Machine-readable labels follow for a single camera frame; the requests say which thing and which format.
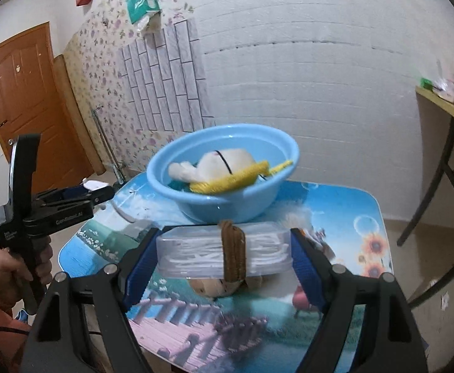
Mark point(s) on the brown plush toy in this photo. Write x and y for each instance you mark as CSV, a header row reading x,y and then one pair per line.
x,y
211,288

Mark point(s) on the white pack with black item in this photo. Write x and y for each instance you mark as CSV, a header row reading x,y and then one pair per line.
x,y
94,184

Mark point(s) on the blue plastic basin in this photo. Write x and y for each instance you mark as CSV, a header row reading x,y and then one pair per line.
x,y
211,208

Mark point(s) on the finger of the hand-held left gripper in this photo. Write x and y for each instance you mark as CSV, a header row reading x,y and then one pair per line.
x,y
71,192
102,195

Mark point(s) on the white plush toy yellow scarf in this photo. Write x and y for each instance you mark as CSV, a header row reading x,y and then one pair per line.
x,y
219,167

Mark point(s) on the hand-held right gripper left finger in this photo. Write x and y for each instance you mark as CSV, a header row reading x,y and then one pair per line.
x,y
139,276

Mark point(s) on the person's left hand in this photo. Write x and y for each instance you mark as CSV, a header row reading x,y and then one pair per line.
x,y
5,272

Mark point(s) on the small green item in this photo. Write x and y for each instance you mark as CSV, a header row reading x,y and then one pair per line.
x,y
426,82

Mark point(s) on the clear box of cotton swabs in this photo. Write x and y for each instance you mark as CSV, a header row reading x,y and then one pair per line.
x,y
188,252

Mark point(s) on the wooden door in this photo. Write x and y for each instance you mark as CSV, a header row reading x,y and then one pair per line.
x,y
24,85

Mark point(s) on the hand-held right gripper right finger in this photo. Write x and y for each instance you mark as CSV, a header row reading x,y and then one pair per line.
x,y
308,276

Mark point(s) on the green plastic bag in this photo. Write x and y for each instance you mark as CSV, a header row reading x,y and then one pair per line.
x,y
141,0

